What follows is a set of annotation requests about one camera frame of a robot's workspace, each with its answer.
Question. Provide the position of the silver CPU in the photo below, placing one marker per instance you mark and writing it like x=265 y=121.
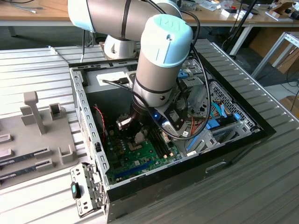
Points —
x=140 y=137

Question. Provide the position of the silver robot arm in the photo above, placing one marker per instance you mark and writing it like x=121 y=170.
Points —
x=161 y=70

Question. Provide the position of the CPU socket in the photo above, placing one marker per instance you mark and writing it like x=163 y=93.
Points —
x=134 y=147

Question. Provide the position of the black RAM slot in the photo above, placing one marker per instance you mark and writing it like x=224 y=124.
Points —
x=166 y=147
x=160 y=147
x=157 y=147
x=163 y=147

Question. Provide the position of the green motherboard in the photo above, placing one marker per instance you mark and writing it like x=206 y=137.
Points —
x=135 y=163

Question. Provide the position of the grey power supply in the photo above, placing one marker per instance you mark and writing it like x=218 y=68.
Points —
x=105 y=100

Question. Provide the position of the blue expansion slot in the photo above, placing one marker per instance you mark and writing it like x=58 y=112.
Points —
x=133 y=168

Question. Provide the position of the blue disk carrier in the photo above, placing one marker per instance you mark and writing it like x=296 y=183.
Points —
x=193 y=143
x=213 y=124
x=183 y=74

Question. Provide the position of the grey metal disk bay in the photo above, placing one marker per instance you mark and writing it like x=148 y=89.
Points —
x=210 y=142
x=194 y=85

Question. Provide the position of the black PC case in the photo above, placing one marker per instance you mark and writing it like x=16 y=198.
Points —
x=187 y=184

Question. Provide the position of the grey expansion slot latch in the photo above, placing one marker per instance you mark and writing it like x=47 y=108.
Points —
x=80 y=173

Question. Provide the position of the small blue clip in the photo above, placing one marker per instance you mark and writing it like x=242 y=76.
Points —
x=237 y=116

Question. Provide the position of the grey parts rack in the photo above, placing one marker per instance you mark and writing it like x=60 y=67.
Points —
x=25 y=142

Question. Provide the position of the wooden desk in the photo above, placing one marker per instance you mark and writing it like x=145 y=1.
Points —
x=210 y=16
x=23 y=16

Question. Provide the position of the RAM stick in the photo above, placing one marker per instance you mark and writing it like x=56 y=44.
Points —
x=18 y=159
x=18 y=173

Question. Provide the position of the white box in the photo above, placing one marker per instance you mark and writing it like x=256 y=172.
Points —
x=227 y=12

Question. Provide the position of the black tripod pole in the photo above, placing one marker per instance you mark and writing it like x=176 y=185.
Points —
x=243 y=23

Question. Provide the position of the brown cardboard sheet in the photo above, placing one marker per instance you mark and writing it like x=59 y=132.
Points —
x=261 y=42

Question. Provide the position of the brown cardboard box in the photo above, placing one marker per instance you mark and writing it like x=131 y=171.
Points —
x=290 y=102

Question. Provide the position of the open cardboard box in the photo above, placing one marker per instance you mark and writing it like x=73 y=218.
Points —
x=280 y=9

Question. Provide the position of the black camera bracket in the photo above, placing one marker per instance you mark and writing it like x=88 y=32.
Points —
x=164 y=114

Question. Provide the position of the aluminium frame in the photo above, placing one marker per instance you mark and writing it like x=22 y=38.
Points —
x=268 y=54

